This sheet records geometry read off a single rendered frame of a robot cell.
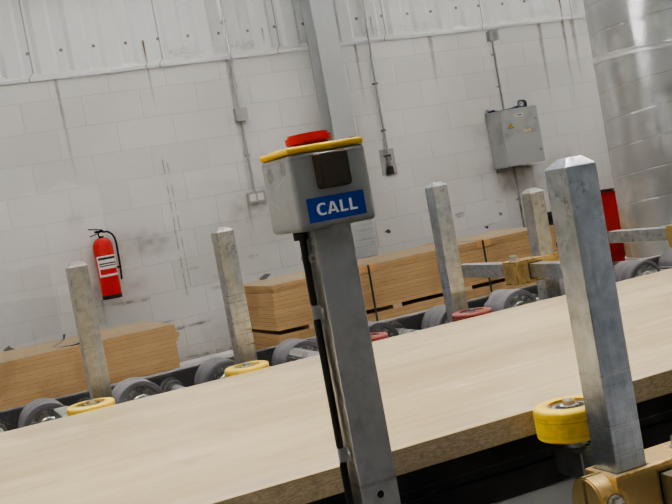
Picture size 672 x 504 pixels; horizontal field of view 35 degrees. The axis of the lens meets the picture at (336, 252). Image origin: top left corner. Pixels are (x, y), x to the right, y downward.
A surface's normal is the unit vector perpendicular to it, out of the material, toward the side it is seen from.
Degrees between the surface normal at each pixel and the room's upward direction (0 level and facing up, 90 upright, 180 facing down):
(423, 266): 90
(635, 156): 90
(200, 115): 90
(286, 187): 90
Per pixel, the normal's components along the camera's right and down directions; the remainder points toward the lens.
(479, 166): 0.42, -0.03
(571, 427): -0.18, 0.08
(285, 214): -0.90, 0.18
